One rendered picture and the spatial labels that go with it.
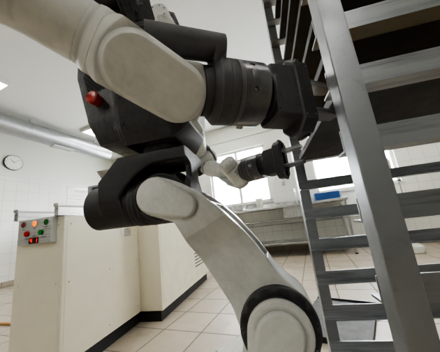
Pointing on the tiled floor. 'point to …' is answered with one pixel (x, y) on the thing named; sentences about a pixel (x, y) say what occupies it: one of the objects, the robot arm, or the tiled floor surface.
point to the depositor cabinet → (165, 271)
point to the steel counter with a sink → (294, 209)
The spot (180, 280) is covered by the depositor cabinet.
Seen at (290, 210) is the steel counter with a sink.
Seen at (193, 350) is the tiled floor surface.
